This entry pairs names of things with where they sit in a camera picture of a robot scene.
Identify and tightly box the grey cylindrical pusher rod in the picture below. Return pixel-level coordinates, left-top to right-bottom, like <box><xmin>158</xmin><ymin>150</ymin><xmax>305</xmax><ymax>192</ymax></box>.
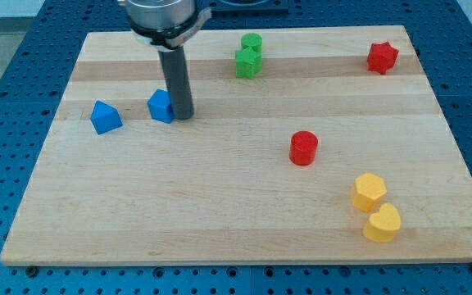
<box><xmin>158</xmin><ymin>47</ymin><xmax>194</xmax><ymax>120</ymax></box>

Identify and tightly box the blue cube block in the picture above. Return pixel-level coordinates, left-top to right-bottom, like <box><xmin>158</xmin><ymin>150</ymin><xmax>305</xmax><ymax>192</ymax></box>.
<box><xmin>147</xmin><ymin>89</ymin><xmax>175</xmax><ymax>124</ymax></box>

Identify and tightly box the blue triangle block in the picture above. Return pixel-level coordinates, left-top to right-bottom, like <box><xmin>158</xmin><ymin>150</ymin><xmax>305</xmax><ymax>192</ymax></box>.
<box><xmin>90</xmin><ymin>101</ymin><xmax>123</xmax><ymax>134</ymax></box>

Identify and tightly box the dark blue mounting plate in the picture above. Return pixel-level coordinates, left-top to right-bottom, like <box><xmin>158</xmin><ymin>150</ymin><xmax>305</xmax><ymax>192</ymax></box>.
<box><xmin>198</xmin><ymin>0</ymin><xmax>289</xmax><ymax>15</ymax></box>

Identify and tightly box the green star block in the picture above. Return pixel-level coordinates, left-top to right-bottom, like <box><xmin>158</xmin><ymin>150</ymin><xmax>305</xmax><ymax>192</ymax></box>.
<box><xmin>235</xmin><ymin>48</ymin><xmax>261</xmax><ymax>79</ymax></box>

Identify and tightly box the green cylinder block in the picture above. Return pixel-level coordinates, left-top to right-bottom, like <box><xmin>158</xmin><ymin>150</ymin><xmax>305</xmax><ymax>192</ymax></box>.
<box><xmin>240</xmin><ymin>33</ymin><xmax>262</xmax><ymax>53</ymax></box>

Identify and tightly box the red cylinder block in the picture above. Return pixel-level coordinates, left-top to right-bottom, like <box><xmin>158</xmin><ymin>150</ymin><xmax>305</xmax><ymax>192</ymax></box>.
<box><xmin>289</xmin><ymin>130</ymin><xmax>319</xmax><ymax>166</ymax></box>

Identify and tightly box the wooden board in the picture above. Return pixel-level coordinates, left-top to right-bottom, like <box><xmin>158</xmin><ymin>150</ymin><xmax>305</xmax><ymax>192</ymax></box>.
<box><xmin>0</xmin><ymin>25</ymin><xmax>472</xmax><ymax>266</ymax></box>

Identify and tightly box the red star block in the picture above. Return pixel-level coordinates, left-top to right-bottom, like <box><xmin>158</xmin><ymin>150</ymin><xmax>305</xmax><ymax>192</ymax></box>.
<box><xmin>367</xmin><ymin>42</ymin><xmax>399</xmax><ymax>75</ymax></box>

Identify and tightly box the yellow hexagon block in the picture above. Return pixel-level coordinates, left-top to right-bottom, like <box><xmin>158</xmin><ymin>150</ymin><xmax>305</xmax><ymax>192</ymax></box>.
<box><xmin>351</xmin><ymin>173</ymin><xmax>387</xmax><ymax>212</ymax></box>

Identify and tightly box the yellow heart block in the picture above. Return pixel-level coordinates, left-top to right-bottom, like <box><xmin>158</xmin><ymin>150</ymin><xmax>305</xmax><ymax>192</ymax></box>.
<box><xmin>362</xmin><ymin>203</ymin><xmax>402</xmax><ymax>243</ymax></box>

